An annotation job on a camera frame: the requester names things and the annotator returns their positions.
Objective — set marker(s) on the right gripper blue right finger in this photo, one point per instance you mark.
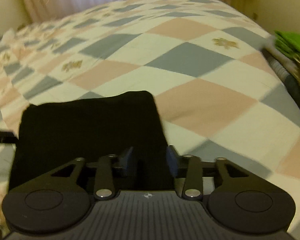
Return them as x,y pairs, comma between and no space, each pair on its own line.
172,158

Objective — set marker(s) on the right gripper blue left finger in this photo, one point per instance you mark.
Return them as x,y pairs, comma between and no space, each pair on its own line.
125,159

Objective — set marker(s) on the black trousers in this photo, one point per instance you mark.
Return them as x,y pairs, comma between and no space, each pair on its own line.
53,134

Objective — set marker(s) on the checkered bed quilt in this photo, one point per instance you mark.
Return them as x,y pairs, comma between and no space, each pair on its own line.
202,61

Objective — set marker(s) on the green folded garment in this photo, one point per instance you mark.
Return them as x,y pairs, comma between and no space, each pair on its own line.
288,43

